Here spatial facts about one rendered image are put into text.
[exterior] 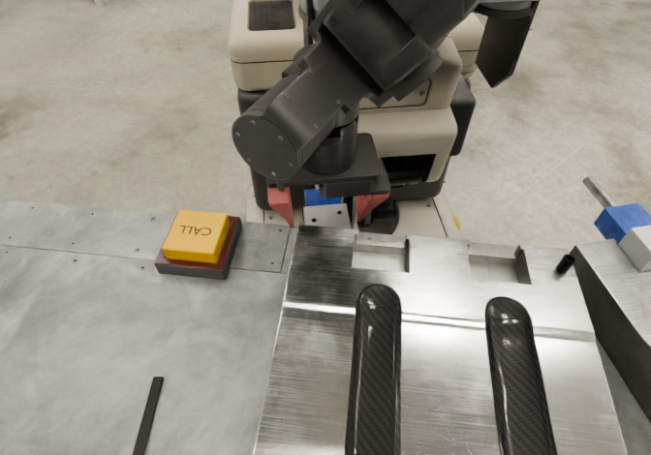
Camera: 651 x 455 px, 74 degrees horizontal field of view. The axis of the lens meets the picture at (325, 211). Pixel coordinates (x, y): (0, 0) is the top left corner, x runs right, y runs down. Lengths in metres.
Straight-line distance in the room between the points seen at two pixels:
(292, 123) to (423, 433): 0.24
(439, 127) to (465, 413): 0.47
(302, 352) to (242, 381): 0.11
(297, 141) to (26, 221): 0.45
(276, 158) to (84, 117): 2.06
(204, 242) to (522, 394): 0.34
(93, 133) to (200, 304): 1.78
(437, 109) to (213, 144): 1.37
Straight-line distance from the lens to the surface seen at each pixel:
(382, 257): 0.44
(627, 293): 0.51
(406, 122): 0.71
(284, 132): 0.29
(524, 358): 0.40
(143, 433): 0.46
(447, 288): 0.40
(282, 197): 0.43
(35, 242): 0.64
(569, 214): 1.86
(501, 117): 2.22
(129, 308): 0.52
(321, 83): 0.31
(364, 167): 0.42
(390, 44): 0.31
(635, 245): 0.53
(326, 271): 0.39
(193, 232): 0.51
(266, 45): 0.92
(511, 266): 0.47
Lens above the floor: 1.22
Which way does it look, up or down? 49 degrees down
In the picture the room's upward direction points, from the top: straight up
